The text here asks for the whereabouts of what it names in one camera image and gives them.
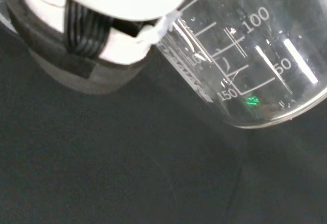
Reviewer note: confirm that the black bench cloth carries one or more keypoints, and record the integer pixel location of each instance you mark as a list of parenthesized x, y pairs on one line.
[(127, 170)]

